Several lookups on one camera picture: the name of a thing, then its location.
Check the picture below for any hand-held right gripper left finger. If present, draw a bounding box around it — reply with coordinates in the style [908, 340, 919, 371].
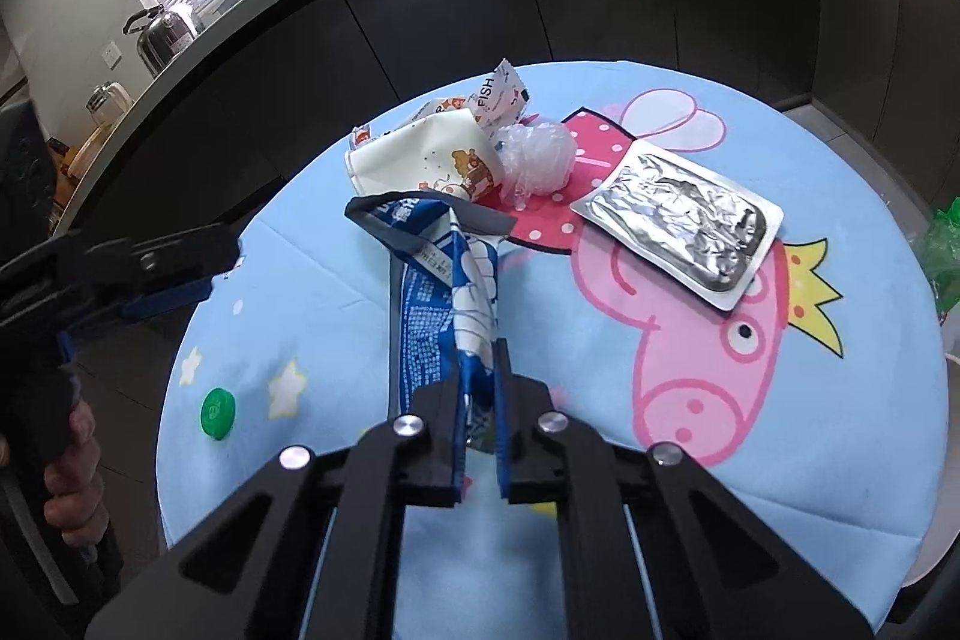
[84, 377, 470, 640]

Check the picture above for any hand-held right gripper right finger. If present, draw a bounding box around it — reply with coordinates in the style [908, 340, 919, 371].
[491, 336, 875, 640]

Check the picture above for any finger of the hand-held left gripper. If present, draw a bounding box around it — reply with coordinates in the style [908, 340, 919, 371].
[112, 278, 216, 322]
[75, 224, 242, 289]

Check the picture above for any blue and white wrapper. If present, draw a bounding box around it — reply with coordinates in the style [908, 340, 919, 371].
[343, 190, 518, 453]

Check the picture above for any person's left hand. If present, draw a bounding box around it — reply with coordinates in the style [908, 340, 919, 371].
[41, 398, 111, 547]

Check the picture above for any green bottle cap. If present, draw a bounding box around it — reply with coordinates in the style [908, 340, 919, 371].
[199, 387, 237, 442]

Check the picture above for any woven basket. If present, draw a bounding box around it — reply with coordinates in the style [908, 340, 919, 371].
[56, 126, 106, 184]

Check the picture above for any glass jug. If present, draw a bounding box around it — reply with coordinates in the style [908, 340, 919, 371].
[85, 81, 134, 127]

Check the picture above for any blue cartoon printed tablecloth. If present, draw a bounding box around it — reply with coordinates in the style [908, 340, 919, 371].
[154, 59, 950, 640]

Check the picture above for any stainless steel kettle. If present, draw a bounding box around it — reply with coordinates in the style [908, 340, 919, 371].
[124, 4, 197, 77]

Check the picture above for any cream cartoon printed bag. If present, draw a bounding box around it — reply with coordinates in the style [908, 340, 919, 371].
[345, 96, 500, 206]

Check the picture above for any silver foil tray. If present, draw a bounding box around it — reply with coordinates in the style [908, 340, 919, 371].
[570, 141, 785, 311]

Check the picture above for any crumpled clear plastic ball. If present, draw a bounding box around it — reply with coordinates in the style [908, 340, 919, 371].
[495, 119, 578, 208]

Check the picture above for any small white torn packet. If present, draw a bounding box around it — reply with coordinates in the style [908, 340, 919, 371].
[466, 57, 532, 131]

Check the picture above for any green plastic bottle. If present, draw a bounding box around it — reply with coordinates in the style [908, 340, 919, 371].
[919, 209, 960, 313]

